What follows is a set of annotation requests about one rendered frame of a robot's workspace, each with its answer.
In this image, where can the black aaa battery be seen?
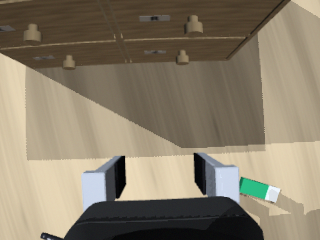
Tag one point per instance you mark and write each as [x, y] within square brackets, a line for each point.
[46, 236]

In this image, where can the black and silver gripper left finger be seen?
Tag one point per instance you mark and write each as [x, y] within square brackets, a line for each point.
[105, 183]

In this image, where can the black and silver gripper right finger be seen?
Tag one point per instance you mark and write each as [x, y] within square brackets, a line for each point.
[216, 179]

